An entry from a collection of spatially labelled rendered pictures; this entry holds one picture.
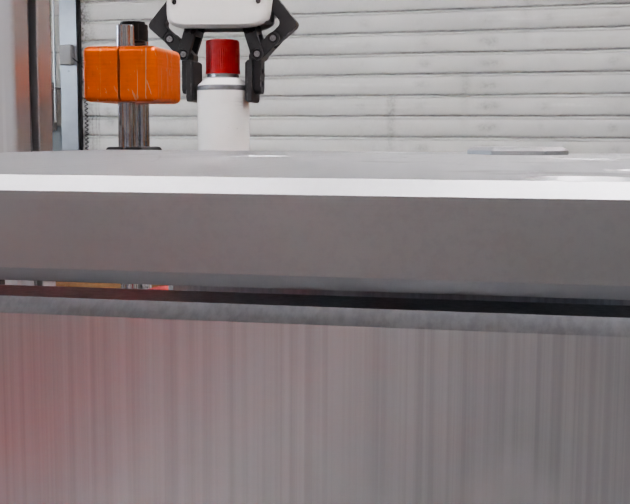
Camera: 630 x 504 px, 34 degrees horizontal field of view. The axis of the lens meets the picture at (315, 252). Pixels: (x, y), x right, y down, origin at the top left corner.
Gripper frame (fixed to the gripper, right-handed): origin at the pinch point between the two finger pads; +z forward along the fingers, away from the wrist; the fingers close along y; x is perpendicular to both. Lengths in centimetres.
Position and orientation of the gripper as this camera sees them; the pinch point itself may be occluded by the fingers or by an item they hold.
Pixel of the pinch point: (223, 84)
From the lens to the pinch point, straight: 102.5
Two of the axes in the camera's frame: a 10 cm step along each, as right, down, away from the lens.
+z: -0.1, 9.9, 1.1
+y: 9.8, 0.3, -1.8
